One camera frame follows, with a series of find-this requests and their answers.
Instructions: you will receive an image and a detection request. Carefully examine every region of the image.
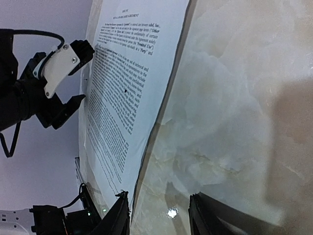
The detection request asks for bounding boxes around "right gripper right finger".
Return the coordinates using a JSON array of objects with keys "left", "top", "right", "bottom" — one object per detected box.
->
[{"left": 188, "top": 192, "right": 293, "bottom": 235}]

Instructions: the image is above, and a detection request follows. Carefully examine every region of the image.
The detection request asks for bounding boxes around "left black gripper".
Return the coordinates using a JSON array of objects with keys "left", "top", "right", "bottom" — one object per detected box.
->
[{"left": 17, "top": 52, "right": 86, "bottom": 130}]

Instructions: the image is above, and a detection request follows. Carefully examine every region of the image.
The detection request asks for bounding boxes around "stack of printed papers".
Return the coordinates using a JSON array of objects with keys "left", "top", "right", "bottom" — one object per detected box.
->
[{"left": 78, "top": 0, "right": 194, "bottom": 215}]

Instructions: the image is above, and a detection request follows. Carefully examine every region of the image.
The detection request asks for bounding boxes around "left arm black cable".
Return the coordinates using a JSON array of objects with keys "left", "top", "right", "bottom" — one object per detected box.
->
[{"left": 0, "top": 29, "right": 66, "bottom": 159}]

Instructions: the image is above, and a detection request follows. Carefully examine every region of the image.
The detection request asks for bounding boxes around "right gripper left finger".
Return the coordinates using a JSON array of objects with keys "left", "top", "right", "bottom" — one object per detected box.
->
[{"left": 90, "top": 191, "right": 130, "bottom": 235}]

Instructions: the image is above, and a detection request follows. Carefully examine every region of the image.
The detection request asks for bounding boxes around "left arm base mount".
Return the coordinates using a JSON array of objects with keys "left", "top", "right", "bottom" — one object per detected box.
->
[{"left": 29, "top": 183, "right": 102, "bottom": 235}]

